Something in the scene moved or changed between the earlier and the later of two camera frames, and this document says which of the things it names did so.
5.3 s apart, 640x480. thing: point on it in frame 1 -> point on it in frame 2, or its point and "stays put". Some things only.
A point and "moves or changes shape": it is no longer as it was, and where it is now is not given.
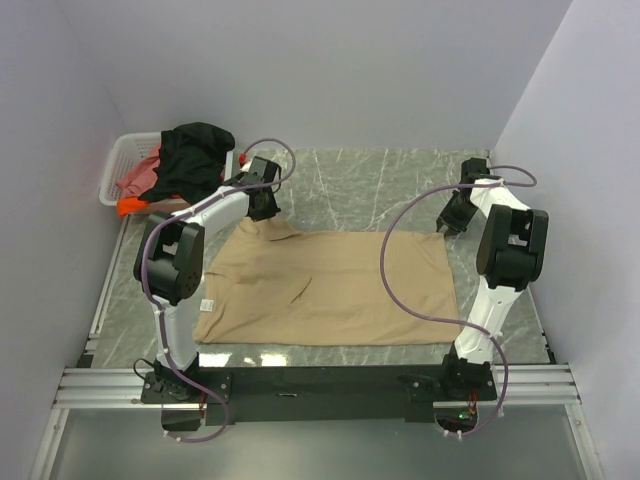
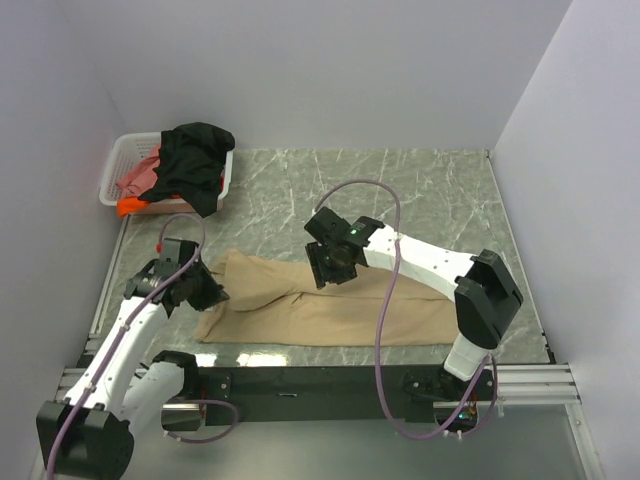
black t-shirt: (192, 159) stays put
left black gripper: (270, 211) -> (213, 293)
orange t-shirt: (127, 205) stays put
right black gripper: (446, 218) -> (321, 273)
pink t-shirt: (141, 176) stays put
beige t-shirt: (267, 283) moves or changes shape
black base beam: (313, 395) stays put
